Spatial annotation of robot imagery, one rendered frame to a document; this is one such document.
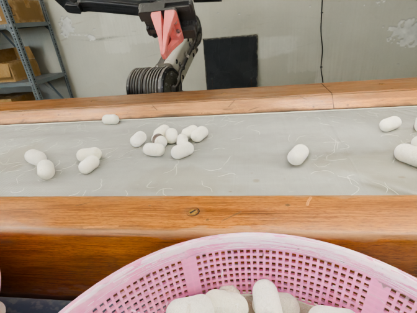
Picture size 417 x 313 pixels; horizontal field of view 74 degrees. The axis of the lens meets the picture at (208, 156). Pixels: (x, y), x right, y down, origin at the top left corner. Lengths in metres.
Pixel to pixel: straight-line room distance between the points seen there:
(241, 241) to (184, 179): 0.15
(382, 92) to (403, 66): 2.06
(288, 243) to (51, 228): 0.20
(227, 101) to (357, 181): 0.31
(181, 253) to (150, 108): 0.42
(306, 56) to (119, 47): 1.60
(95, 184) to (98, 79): 2.57
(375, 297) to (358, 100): 0.42
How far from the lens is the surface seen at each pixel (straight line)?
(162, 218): 0.25
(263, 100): 0.56
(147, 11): 0.57
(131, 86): 0.86
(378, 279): 0.22
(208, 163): 0.37
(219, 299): 0.21
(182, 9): 0.57
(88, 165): 0.40
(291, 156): 0.35
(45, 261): 0.31
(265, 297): 0.21
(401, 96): 0.62
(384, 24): 2.57
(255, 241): 0.22
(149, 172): 0.37
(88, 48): 2.91
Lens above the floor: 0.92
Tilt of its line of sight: 27 degrees down
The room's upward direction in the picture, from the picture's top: 6 degrees counter-clockwise
